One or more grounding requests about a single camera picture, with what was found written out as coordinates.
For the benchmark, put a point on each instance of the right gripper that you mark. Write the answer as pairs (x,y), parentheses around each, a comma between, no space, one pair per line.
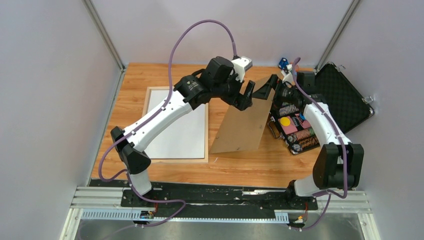
(264,91)

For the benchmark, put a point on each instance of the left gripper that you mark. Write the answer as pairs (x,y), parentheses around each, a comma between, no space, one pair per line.
(241,102)

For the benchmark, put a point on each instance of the wooden backing board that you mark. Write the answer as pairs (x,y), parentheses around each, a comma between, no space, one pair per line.
(242,130)

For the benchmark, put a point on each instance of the large printed photo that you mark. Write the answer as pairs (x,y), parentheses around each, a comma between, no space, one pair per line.
(183,140)

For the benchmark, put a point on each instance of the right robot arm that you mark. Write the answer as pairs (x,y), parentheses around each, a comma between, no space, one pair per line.
(339,163)

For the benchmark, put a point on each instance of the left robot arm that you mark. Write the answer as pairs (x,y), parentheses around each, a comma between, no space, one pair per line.
(132,141)

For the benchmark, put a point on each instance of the colourful toy blocks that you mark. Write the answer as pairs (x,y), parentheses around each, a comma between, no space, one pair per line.
(284,61)

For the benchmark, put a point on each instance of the poker chip tray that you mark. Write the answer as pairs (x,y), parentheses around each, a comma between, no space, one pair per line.
(286,123)

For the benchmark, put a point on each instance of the black foam-lined case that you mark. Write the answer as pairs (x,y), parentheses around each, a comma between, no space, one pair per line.
(346,105)

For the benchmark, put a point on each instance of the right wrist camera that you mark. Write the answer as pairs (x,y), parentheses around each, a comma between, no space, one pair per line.
(288,73)

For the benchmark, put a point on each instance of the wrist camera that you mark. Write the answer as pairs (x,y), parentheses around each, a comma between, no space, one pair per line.
(241,65)
(288,73)

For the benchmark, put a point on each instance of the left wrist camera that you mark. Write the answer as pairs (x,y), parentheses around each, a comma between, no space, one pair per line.
(241,65)

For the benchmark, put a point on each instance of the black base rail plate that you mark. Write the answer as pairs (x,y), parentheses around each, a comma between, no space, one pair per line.
(218,201)

